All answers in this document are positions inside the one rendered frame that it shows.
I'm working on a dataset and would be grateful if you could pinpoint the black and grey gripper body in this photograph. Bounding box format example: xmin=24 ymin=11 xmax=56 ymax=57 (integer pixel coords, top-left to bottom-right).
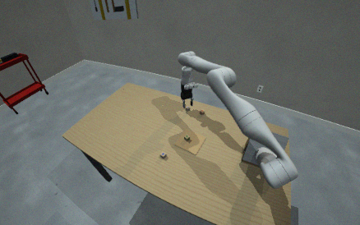
xmin=181 ymin=77 xmax=198 ymax=100

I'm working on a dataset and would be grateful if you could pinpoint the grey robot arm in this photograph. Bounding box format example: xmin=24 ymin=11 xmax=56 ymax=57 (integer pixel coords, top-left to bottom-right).
xmin=178 ymin=52 xmax=298 ymax=189

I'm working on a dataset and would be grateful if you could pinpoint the tan square mat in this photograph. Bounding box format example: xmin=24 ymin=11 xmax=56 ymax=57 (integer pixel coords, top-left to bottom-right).
xmin=174 ymin=129 xmax=206 ymax=155

